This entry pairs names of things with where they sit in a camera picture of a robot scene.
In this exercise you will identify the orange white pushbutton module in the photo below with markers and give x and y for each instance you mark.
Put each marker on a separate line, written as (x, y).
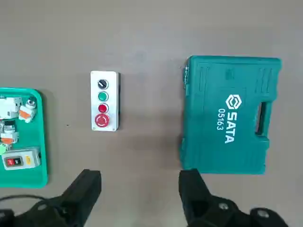
(9, 137)
(27, 113)

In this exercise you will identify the white four-button control box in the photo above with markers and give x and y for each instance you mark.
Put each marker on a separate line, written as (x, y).
(111, 101)

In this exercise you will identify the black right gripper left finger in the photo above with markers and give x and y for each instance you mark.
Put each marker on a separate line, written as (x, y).
(80, 196)

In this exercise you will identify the white contact block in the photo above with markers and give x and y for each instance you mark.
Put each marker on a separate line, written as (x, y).
(9, 106)

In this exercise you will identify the green SATA tool case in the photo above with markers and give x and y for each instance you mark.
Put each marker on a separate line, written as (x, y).
(213, 146)

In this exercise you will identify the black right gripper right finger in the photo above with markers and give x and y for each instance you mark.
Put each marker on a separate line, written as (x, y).
(198, 203)

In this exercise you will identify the green plastic tray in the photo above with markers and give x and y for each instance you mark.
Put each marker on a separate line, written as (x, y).
(35, 137)

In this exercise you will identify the green white pushbutton module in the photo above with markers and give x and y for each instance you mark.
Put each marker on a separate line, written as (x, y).
(2, 148)

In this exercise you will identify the grey switch box red black buttons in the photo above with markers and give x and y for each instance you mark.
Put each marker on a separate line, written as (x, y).
(23, 154)

